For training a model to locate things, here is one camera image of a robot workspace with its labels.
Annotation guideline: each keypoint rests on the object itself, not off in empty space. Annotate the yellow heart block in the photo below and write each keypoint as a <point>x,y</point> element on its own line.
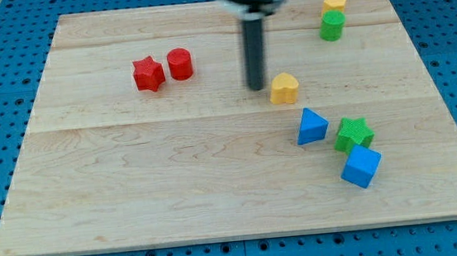
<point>284,89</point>

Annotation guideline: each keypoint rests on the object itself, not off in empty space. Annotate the yellow hexagon block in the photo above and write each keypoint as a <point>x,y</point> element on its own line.
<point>333,5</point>

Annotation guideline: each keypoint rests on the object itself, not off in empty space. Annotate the red star block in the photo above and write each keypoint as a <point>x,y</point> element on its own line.
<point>148,74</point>

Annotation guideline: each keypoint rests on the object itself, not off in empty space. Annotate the green cylinder block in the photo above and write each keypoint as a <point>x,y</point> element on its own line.
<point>332,25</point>

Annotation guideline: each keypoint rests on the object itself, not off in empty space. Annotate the wooden board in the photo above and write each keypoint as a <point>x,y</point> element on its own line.
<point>106,168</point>

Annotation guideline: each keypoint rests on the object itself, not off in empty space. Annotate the green star block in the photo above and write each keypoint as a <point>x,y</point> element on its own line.
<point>351,133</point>

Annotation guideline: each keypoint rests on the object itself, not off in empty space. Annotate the blue triangle block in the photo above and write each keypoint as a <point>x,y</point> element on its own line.
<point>313,127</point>

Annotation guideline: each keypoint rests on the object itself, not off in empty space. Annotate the blue cube block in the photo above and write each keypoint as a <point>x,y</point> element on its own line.
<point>361,166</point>

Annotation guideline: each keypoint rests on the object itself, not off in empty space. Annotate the red cylinder block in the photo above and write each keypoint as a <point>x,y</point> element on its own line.
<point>180,64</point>

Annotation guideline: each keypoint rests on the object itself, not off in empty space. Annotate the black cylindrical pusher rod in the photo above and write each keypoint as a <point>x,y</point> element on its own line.
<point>253,47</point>

